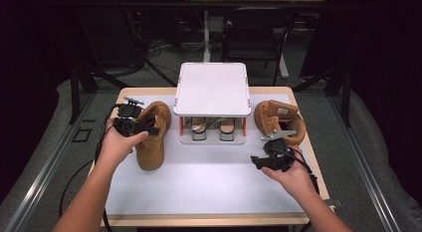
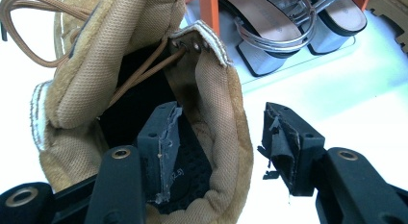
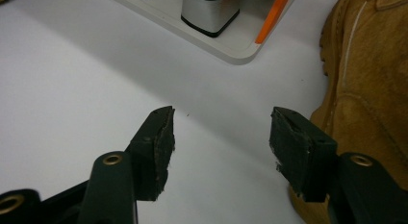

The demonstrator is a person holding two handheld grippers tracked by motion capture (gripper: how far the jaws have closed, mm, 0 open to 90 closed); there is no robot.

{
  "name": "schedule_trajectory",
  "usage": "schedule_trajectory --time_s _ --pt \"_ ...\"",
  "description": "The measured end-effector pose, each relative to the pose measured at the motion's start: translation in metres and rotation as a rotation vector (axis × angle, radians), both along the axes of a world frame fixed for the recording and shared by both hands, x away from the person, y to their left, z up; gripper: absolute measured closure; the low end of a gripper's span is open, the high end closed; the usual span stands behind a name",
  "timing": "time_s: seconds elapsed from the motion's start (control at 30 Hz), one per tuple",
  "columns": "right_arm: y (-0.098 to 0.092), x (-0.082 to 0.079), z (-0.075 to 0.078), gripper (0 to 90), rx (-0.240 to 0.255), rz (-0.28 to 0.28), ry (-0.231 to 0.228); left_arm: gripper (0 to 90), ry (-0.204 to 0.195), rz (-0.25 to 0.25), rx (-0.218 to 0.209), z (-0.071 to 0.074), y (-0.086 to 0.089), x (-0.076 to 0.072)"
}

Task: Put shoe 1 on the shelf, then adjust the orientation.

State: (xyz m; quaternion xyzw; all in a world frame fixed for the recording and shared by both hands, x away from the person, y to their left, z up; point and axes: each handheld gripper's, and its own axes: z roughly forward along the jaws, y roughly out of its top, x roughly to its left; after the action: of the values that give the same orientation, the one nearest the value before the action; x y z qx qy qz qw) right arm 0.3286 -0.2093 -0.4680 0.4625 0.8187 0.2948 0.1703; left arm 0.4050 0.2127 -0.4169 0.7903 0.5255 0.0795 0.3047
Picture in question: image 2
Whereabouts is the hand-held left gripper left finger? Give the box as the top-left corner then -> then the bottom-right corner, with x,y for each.
137,101 -> 184,205

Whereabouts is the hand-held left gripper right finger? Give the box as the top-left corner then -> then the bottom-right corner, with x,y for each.
257,101 -> 327,197

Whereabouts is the tan suede boot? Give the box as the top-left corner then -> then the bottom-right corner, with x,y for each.
0,0 -> 255,224
365,0 -> 408,55

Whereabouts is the black rhinestone strap sandal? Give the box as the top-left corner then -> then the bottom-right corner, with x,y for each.
306,0 -> 369,56
217,0 -> 319,78

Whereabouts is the white shoe rack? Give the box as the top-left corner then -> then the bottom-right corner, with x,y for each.
179,0 -> 374,90

